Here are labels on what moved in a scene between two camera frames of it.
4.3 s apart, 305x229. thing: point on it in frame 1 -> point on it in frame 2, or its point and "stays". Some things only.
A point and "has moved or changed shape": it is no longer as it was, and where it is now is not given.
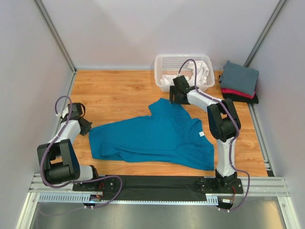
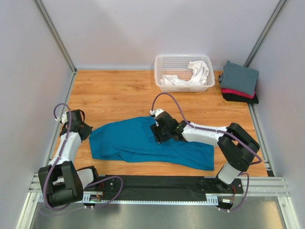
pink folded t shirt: (235, 92) stays
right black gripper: (172, 94) -> (155, 129)
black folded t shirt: (237, 98) stays
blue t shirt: (162, 131) has moved or changed shape
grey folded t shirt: (238, 77) stays
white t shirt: (202, 70) stays
